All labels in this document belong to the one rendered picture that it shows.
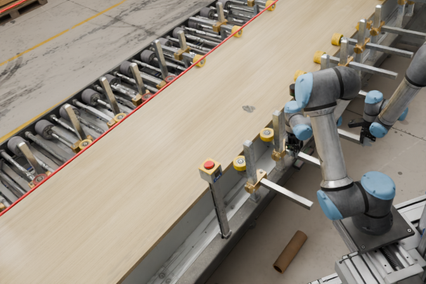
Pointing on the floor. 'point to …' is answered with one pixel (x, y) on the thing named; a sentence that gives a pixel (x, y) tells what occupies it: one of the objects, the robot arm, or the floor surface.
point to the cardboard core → (290, 251)
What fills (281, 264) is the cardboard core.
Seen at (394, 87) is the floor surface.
